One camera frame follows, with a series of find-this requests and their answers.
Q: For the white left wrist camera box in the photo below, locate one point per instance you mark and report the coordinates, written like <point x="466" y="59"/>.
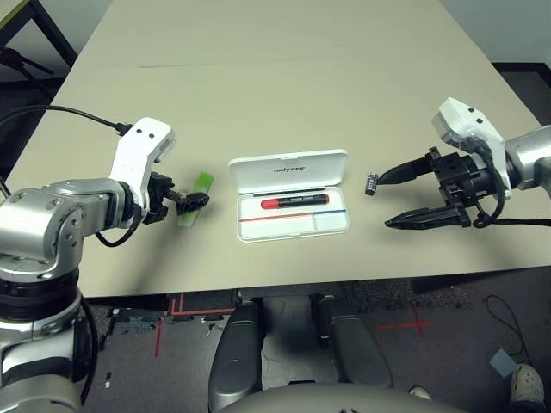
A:
<point x="138" y="146"/>

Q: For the black tripod stand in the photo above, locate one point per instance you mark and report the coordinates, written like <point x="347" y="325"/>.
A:
<point x="21" y="62"/>

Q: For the grey robot right leg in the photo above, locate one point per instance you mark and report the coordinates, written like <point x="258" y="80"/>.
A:
<point x="357" y="348"/>

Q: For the red black marker pen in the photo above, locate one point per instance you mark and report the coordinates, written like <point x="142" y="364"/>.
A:
<point x="292" y="201"/>

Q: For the white plastic pencil case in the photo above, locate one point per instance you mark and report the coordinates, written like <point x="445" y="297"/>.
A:
<point x="292" y="172"/>

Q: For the white perforated shoe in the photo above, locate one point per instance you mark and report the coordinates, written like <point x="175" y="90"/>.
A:
<point x="527" y="383"/>

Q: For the blue grey floor pad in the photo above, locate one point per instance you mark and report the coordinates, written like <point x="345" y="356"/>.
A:
<point x="503" y="362"/>

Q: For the grey robot left leg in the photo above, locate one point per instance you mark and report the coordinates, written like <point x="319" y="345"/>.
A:
<point x="237" y="353"/>

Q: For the red tape vertical strip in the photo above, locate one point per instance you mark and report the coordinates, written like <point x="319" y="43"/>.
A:
<point x="159" y="340"/>

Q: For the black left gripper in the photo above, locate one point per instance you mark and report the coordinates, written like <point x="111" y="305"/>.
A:
<point x="157" y="193"/>

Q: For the black framed side table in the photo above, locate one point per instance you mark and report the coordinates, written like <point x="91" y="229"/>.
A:
<point x="56" y="30"/>

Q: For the grey robot torso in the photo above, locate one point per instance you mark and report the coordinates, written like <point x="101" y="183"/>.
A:
<point x="336" y="400"/>

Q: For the white shoe tip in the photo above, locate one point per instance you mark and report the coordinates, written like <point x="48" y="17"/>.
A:
<point x="418" y="392"/>

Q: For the grey robot leg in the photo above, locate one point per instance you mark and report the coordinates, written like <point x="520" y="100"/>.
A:
<point x="237" y="353"/>
<point x="357" y="348"/>

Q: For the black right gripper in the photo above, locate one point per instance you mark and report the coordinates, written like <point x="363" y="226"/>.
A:
<point x="460" y="180"/>

